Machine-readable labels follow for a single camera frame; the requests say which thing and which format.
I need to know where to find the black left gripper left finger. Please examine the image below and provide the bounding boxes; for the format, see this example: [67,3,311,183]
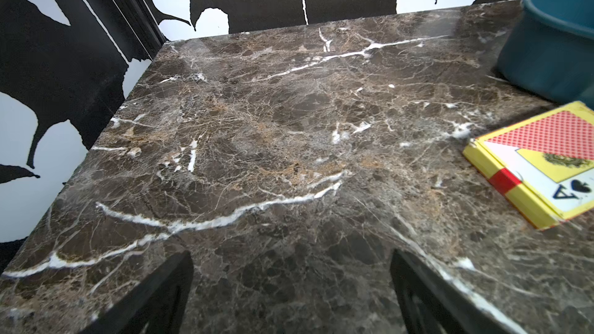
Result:
[81,250,193,333]

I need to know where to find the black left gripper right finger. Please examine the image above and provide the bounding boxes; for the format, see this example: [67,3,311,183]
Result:
[390,249,507,333]

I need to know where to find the yellow playing card box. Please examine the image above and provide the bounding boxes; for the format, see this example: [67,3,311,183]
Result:
[463,101,593,230]

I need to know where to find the teal plastic storage box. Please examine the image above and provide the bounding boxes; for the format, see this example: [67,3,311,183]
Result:
[497,0,593,108]

